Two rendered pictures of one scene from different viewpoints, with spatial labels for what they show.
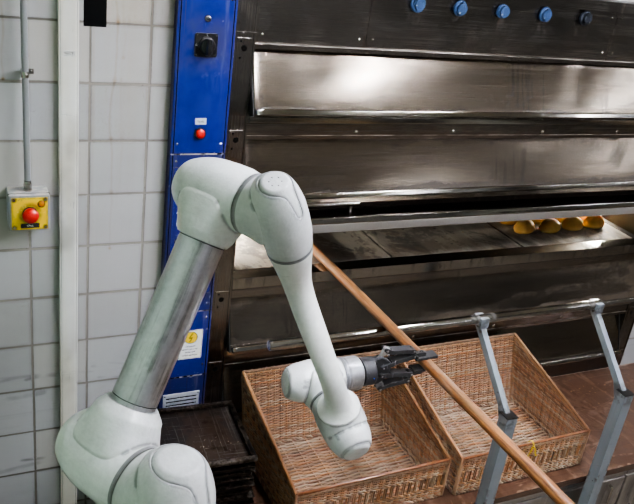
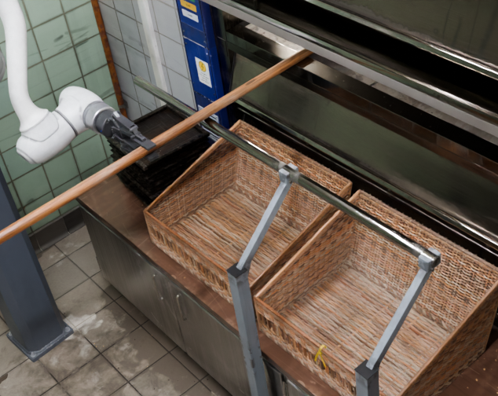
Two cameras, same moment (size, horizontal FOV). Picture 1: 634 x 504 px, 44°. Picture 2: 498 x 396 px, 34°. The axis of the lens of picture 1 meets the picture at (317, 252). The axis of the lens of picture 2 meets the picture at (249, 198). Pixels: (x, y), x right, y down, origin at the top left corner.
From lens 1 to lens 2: 2.91 m
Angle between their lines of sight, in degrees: 69
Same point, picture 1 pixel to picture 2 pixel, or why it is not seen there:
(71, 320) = (144, 12)
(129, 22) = not seen: outside the picture
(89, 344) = (160, 37)
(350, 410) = (23, 123)
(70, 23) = not seen: outside the picture
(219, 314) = (225, 59)
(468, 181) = (404, 23)
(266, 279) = (247, 44)
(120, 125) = not seen: outside the picture
